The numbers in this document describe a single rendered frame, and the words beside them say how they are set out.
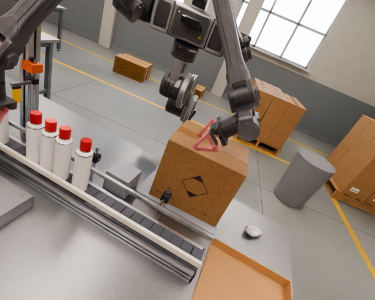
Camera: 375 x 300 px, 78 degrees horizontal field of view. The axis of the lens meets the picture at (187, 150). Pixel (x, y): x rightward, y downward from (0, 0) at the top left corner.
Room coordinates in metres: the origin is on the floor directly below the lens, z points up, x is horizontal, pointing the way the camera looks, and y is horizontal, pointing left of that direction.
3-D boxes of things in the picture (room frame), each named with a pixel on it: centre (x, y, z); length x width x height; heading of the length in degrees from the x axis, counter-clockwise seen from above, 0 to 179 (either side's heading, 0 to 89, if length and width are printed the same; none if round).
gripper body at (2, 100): (0.55, 0.58, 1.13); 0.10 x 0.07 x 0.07; 81
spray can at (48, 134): (0.59, 0.43, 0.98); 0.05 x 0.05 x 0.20
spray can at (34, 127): (0.60, 0.48, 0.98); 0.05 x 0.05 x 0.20
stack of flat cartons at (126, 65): (4.79, 1.72, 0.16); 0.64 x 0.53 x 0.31; 93
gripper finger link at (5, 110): (0.55, 0.59, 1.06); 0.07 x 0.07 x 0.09; 81
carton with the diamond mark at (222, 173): (0.82, -0.08, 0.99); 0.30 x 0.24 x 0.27; 85
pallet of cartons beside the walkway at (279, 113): (4.36, -1.07, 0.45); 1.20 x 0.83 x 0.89; 0
